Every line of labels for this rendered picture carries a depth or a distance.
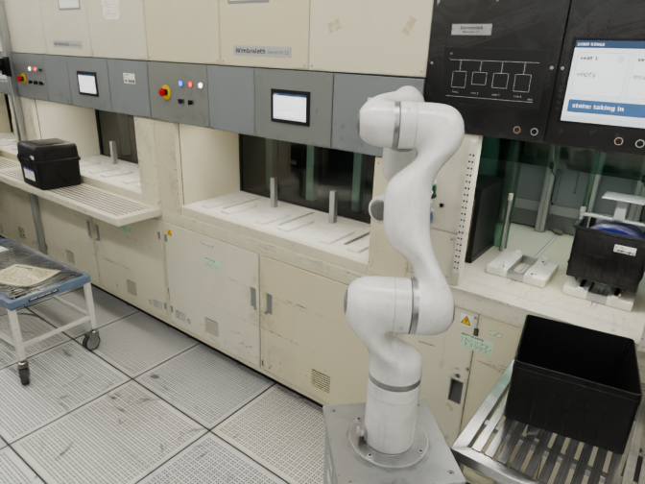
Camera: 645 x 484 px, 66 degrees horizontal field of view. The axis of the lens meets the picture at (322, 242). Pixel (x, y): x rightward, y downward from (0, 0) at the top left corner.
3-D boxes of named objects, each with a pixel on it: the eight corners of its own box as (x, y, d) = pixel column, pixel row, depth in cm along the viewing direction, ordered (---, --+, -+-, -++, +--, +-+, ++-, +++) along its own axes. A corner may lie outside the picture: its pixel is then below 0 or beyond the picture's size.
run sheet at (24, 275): (-21, 280, 258) (-21, 277, 257) (16, 263, 279) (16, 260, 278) (28, 289, 251) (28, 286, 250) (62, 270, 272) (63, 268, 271)
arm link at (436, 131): (375, 327, 113) (447, 332, 112) (378, 336, 101) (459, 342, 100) (387, 109, 114) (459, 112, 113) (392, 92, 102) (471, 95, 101)
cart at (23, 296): (-59, 327, 298) (-80, 254, 281) (29, 297, 339) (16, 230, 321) (24, 390, 248) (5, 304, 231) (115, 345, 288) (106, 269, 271)
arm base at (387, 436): (357, 473, 109) (362, 405, 103) (342, 415, 127) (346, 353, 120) (440, 467, 112) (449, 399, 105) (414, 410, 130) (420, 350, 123)
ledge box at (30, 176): (18, 182, 310) (11, 140, 301) (63, 176, 330) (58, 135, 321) (39, 192, 292) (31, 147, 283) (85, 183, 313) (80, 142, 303)
